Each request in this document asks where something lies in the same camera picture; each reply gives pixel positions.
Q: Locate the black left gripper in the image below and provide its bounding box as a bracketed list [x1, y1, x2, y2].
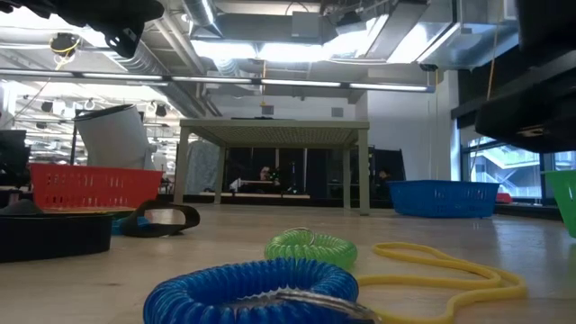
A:
[0, 0, 166, 60]

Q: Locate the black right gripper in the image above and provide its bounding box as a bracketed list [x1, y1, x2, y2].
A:
[473, 49, 576, 155]

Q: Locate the long yellow rubber band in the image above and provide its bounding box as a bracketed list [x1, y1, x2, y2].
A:
[357, 241, 528, 324]

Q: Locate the black wide elastic band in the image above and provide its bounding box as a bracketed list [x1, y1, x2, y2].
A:
[120, 199, 202, 239]
[0, 212, 113, 264]

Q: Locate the green coil wrist keychain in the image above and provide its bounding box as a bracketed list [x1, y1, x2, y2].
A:
[264, 227, 359, 271]

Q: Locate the blue coil wrist keychain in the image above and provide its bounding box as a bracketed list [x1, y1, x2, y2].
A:
[142, 256, 383, 324]

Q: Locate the green plastic basket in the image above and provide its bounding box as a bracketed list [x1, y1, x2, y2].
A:
[539, 168, 576, 239]

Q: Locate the blue plastic basket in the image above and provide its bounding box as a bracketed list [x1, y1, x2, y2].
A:
[387, 179, 501, 220]

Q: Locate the black cabinet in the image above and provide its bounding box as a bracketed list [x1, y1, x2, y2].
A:
[372, 148, 407, 203]

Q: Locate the black monitor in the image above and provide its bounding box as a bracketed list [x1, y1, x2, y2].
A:
[0, 129, 32, 186]

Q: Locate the red plastic basket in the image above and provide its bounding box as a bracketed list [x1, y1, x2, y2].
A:
[29, 162, 165, 212]

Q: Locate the blue rubber band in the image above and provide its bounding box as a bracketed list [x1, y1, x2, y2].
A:
[110, 215, 152, 237]

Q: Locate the long linear ceiling light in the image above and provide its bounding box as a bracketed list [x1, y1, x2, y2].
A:
[0, 68, 437, 95]

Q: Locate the sage green perforated metal shelf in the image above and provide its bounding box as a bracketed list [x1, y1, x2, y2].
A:
[172, 118, 372, 217]

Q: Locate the black reel with yellow cord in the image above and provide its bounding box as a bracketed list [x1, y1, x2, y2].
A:
[48, 31, 83, 71]

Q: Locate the yellow hanging cable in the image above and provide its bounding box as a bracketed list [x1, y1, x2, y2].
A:
[484, 17, 501, 103]

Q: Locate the silver round ventilation duct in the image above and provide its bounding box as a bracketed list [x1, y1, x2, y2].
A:
[103, 0, 212, 119]

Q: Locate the silver rectangular ventilation duct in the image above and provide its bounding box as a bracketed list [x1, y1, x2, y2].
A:
[323, 0, 518, 72]

